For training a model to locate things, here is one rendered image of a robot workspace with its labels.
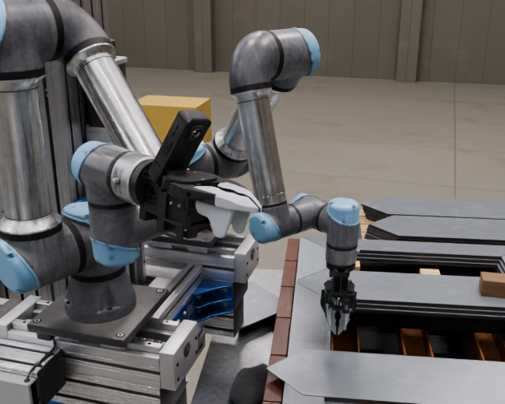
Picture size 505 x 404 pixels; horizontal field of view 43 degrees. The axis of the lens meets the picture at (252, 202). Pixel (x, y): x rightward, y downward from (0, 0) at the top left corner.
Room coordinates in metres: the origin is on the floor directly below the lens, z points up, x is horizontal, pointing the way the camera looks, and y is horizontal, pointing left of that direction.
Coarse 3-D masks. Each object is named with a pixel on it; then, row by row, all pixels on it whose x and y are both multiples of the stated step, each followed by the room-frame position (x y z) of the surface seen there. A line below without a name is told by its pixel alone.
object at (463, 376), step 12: (444, 360) 1.30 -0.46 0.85; (456, 360) 1.30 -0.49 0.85; (468, 360) 1.30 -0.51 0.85; (456, 372) 1.25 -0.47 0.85; (468, 372) 1.25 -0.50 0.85; (456, 384) 1.20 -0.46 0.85; (468, 384) 1.20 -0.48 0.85; (480, 384) 1.20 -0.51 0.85; (456, 396) 1.16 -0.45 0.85; (468, 396) 1.16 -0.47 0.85; (480, 396) 1.16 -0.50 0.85
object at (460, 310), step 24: (432, 264) 1.88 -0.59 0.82; (456, 264) 1.87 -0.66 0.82; (480, 264) 1.86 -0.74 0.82; (504, 264) 1.83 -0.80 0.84; (360, 312) 1.58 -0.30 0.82; (384, 312) 1.57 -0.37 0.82; (408, 312) 1.56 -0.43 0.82; (432, 312) 1.56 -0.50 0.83; (456, 312) 1.55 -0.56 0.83; (480, 312) 1.55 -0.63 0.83; (504, 312) 1.54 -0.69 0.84
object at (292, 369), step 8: (304, 352) 1.33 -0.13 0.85; (288, 360) 1.29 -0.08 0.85; (296, 360) 1.29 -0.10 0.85; (304, 360) 1.29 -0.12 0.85; (280, 368) 1.26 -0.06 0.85; (288, 368) 1.26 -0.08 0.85; (296, 368) 1.26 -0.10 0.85; (304, 368) 1.26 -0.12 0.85; (280, 376) 1.23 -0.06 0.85; (288, 376) 1.23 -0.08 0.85; (296, 376) 1.23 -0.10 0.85; (304, 376) 1.23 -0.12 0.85; (288, 384) 1.20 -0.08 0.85; (296, 384) 1.20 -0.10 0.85
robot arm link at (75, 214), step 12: (72, 204) 1.23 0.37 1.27; (84, 204) 1.24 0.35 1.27; (72, 216) 1.17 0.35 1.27; (84, 216) 1.17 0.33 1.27; (72, 228) 1.15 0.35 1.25; (84, 228) 1.16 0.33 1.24; (84, 240) 1.15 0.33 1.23; (84, 252) 1.14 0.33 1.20; (84, 264) 1.14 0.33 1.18; (96, 264) 1.17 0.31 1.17; (84, 276) 1.17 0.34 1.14; (96, 276) 1.17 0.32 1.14
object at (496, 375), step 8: (480, 368) 1.26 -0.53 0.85; (488, 368) 1.26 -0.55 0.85; (496, 368) 1.26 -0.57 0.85; (504, 368) 1.26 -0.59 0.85; (488, 376) 1.23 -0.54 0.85; (496, 376) 1.23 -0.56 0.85; (504, 376) 1.23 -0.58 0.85; (488, 384) 1.20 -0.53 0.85; (496, 384) 1.20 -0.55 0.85; (504, 384) 1.20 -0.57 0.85; (488, 392) 1.17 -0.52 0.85; (496, 392) 1.17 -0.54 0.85; (504, 392) 1.17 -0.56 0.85; (496, 400) 1.15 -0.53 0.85; (504, 400) 1.15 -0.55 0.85
